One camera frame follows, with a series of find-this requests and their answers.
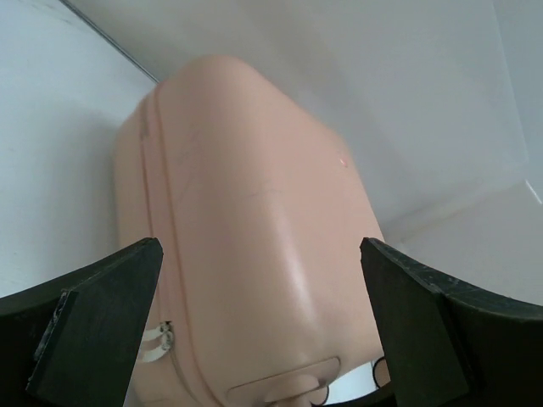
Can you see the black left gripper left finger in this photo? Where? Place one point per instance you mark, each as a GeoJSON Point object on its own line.
{"type": "Point", "coordinates": [74, 340]}

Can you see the pink hardshell suitcase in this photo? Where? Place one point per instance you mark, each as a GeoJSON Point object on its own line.
{"type": "Point", "coordinates": [260, 211]}

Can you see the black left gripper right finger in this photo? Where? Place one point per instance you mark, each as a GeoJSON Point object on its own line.
{"type": "Point", "coordinates": [448, 342]}

